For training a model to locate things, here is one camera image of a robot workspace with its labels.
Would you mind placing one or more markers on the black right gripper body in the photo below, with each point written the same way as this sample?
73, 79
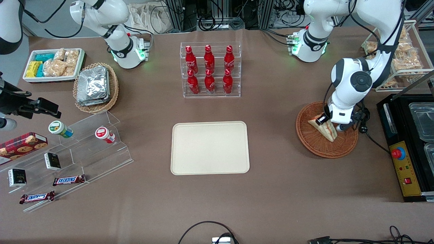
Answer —
10, 100

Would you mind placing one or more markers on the triangular sandwich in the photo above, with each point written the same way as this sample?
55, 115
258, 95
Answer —
327, 133

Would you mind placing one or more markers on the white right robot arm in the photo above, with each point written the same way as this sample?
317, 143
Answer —
115, 37

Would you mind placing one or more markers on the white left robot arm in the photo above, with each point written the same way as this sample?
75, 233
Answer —
352, 81

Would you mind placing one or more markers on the round brown wicker basket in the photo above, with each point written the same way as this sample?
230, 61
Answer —
315, 145

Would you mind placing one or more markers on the light tan wicker basket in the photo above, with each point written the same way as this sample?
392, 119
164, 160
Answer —
98, 109

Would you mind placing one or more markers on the beige plastic tray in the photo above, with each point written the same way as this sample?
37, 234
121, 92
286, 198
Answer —
210, 148

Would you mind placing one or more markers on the green lid yogurt cup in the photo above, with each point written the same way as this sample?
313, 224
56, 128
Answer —
59, 128

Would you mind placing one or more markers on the white rectangular snack bin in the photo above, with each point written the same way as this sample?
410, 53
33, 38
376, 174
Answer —
51, 79

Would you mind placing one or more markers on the red plaid cookie box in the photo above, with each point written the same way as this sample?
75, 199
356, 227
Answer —
22, 147

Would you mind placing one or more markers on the teal snack pack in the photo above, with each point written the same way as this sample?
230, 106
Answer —
45, 57
40, 71

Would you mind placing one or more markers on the yellow snack pack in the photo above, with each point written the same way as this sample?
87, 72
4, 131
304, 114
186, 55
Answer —
33, 68

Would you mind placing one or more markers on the clear rice cracker pack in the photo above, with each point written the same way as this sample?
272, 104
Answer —
59, 54
53, 67
72, 57
69, 71

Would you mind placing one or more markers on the silver foil container stack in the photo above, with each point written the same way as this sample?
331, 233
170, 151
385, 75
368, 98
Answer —
93, 86

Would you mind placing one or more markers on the small black box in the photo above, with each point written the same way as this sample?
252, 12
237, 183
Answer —
52, 161
17, 177

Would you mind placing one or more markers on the red lid yogurt cup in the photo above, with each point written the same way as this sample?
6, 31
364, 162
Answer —
103, 134

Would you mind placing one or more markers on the clear acrylic stepped shelf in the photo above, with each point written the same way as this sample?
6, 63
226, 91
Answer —
88, 159

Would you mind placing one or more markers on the brown Snickers bar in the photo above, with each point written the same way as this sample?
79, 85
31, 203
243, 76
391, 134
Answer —
68, 180
37, 197

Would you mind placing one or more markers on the clear bagged pastry packet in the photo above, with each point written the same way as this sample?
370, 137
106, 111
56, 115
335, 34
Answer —
403, 34
390, 82
371, 47
408, 61

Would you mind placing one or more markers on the clear acrylic bottle rack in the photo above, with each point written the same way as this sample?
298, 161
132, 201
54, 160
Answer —
237, 91

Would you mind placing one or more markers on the black sealing machine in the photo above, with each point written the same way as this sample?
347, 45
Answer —
405, 173

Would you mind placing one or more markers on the steel food container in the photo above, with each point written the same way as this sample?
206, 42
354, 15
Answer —
422, 122
430, 154

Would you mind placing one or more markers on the red cola bottle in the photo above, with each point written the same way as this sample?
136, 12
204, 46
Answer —
227, 83
190, 59
229, 59
209, 58
193, 84
209, 84

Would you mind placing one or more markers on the white cloth bags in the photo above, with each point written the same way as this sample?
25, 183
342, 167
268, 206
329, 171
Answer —
149, 18

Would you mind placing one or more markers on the small silver device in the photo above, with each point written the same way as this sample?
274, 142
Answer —
222, 241

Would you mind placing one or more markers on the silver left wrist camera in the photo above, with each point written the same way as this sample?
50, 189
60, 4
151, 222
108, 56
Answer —
340, 127

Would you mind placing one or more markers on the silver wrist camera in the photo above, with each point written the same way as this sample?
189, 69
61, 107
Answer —
7, 124
340, 127

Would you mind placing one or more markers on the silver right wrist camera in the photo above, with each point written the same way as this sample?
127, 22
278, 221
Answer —
7, 124

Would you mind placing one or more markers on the aluminium frame rack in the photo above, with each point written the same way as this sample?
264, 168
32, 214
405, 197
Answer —
423, 10
176, 13

